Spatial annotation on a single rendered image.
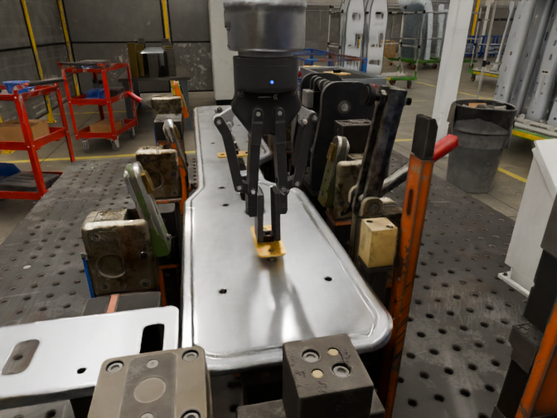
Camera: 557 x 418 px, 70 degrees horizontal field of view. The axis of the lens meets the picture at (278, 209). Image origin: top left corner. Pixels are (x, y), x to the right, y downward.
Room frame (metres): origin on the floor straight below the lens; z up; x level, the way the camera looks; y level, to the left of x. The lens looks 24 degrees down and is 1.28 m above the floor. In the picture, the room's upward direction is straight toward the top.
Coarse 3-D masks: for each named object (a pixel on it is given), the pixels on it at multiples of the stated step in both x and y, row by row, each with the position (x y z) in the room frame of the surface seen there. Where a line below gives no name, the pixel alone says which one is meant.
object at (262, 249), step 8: (264, 232) 0.50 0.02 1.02; (272, 232) 0.50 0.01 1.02; (256, 240) 0.49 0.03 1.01; (264, 240) 0.48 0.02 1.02; (272, 240) 0.49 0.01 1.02; (256, 248) 0.47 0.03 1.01; (264, 248) 0.47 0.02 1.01; (272, 248) 0.47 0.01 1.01; (280, 248) 0.47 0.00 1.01; (264, 256) 0.45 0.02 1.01
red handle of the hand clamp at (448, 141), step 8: (448, 136) 0.54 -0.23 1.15; (456, 136) 0.54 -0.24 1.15; (440, 144) 0.53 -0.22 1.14; (448, 144) 0.53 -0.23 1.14; (456, 144) 0.53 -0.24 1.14; (440, 152) 0.53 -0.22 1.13; (448, 152) 0.53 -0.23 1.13; (400, 168) 0.53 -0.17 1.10; (392, 176) 0.53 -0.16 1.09; (400, 176) 0.52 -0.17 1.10; (384, 184) 0.52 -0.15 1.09; (392, 184) 0.52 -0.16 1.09; (384, 192) 0.52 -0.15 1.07; (360, 200) 0.52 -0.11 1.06
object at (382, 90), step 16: (368, 96) 0.51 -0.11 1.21; (384, 96) 0.51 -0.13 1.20; (400, 96) 0.51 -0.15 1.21; (384, 112) 0.51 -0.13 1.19; (400, 112) 0.51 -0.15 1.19; (384, 128) 0.50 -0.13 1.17; (368, 144) 0.53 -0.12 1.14; (384, 144) 0.50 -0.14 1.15; (368, 160) 0.53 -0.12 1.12; (384, 160) 0.50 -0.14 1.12; (368, 176) 0.51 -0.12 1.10; (384, 176) 0.51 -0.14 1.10; (368, 192) 0.50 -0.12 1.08
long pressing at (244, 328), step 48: (240, 144) 1.04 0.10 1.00; (240, 192) 0.71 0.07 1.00; (192, 240) 0.52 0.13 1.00; (240, 240) 0.52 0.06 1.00; (288, 240) 0.52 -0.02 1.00; (336, 240) 0.51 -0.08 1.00; (192, 288) 0.40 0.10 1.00; (240, 288) 0.40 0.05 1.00; (288, 288) 0.40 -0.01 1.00; (336, 288) 0.40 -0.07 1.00; (192, 336) 0.32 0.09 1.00; (240, 336) 0.32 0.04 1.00; (288, 336) 0.32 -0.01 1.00; (384, 336) 0.32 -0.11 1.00
